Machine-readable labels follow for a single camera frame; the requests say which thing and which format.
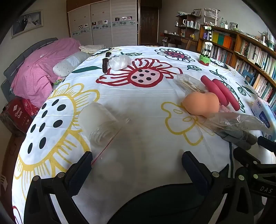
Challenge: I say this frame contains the dark wooden desk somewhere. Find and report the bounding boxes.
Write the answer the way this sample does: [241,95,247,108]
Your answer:
[161,32,198,49]

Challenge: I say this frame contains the rows of books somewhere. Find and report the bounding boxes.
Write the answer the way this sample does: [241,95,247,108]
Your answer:
[203,30,276,104]

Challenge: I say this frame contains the white cotton plastic bag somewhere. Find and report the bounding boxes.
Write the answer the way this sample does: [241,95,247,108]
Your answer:
[108,55,131,70]

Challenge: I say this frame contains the dark wooden door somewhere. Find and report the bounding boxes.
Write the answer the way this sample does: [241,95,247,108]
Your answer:
[140,5,159,45]

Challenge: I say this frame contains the zebra toy in green pot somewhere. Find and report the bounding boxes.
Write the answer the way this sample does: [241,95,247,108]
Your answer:
[198,25,214,66]

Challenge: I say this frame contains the crumpled clear plastic bag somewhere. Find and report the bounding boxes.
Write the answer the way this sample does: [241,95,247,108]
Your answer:
[205,112,268,134]

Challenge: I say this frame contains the clear zip bag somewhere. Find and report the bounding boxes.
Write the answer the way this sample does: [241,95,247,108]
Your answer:
[78,102,138,173]

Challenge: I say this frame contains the white sliding door wardrobe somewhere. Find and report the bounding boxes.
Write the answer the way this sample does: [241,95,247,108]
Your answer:
[67,0,138,47]

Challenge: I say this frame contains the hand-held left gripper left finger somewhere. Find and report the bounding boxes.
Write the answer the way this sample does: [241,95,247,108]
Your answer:
[24,151,93,224]

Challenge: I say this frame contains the pink foam hair roller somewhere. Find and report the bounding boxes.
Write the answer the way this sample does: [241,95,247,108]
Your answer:
[216,79,241,111]
[212,80,232,106]

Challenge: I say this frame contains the blue white tissue pack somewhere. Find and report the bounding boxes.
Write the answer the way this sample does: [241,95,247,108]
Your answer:
[251,97,276,138]

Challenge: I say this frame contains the pink ring toy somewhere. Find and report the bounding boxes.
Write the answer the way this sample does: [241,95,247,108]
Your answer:
[200,75,227,106]

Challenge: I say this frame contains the grey sock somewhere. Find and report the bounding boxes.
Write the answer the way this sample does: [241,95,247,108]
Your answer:
[215,129,244,147]
[237,131,259,150]

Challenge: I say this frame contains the brown strap wristwatch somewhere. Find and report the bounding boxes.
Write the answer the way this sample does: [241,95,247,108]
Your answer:
[102,52,112,73]

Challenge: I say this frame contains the blue plastic holder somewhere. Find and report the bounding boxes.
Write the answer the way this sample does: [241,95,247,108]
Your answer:
[243,70,257,83]

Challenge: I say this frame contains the grey white pillow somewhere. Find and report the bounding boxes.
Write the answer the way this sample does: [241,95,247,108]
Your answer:
[53,52,90,77]

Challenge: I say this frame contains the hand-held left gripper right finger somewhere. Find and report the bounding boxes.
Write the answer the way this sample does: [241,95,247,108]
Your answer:
[182,151,257,224]

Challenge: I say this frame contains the folded cream cloth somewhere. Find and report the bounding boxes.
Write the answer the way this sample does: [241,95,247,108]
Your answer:
[79,44,106,54]

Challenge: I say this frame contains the small dark desk shelf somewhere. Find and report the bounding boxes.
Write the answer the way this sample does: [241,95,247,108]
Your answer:
[176,14,202,36]

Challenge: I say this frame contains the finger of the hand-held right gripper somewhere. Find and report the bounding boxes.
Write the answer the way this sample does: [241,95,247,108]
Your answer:
[233,146,263,173]
[258,136,276,149]

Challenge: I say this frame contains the red quilt box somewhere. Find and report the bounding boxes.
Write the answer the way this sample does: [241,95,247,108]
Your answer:
[0,98,40,135]

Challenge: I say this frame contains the framed wall photo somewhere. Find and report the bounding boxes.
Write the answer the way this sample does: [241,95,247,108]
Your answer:
[11,10,43,39]

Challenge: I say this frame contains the black cable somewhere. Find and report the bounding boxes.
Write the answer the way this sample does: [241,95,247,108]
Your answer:
[229,142,234,170]

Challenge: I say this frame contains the white wire rack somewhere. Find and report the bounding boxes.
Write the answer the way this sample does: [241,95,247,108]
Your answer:
[204,9,219,26]

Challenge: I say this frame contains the orange makeup sponge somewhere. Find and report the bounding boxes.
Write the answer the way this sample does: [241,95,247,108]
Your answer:
[183,91,221,118]

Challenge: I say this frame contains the pink dotted quilt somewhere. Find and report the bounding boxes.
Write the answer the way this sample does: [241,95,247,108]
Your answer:
[11,38,81,108]

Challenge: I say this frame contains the wooden bookshelf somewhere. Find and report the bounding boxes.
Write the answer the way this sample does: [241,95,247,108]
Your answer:
[197,24,276,108]

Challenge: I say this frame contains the bag of cotton swabs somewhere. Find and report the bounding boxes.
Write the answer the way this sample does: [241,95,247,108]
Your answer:
[177,73,209,95]

